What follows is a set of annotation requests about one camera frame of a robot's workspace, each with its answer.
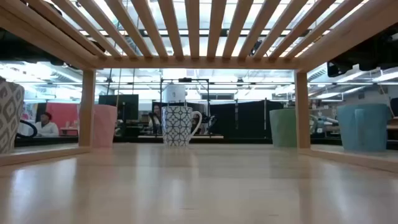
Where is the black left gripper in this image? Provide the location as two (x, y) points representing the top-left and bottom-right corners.
(48, 55), (78, 70)

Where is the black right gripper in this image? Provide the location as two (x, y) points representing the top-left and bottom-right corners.
(326, 60), (354, 78)

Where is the blue mug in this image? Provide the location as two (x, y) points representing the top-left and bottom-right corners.
(336, 103), (390, 153)

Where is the white patterned mug red rim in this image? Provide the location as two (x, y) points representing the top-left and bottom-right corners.
(0, 76), (25, 156)

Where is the green mug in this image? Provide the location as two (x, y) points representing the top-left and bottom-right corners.
(269, 108), (319, 148)

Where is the pink mug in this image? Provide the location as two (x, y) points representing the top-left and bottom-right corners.
(76, 104), (118, 149)

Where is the white blue-patterned mug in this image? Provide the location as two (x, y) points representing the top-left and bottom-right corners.
(161, 105), (203, 147)

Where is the red partition panel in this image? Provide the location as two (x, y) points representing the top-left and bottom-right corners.
(45, 102), (80, 137)

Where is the person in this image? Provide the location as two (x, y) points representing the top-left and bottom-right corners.
(148, 104), (163, 133)
(33, 111), (60, 138)

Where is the black monitor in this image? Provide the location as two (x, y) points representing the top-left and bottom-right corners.
(98, 94), (139, 121)

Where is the white cylinder tank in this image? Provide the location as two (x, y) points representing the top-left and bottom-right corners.
(162, 83), (187, 103)

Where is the wooden slatted shelf rack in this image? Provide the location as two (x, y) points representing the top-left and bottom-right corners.
(0, 0), (398, 174)

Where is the black cable loop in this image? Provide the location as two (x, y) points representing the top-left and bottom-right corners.
(15, 119), (39, 139)

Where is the black aluminium table frame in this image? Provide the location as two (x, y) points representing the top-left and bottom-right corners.
(14, 135), (398, 151)

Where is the black metal stand frame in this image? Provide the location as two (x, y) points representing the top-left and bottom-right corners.
(159, 78), (210, 138)

